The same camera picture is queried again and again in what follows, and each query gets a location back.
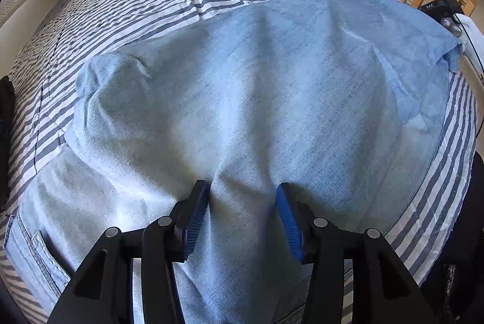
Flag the light blue denim jeans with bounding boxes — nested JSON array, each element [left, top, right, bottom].
[[5, 0, 460, 323]]

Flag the white gloved right hand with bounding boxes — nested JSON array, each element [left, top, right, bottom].
[[443, 14, 483, 71]]

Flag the stack of dark folded clothes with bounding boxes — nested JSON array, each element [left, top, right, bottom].
[[0, 75, 16, 210]]

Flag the blue white striped bedspread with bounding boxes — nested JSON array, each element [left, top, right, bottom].
[[1, 0, 478, 323]]

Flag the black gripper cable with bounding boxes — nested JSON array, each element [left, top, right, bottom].
[[451, 9, 484, 83]]

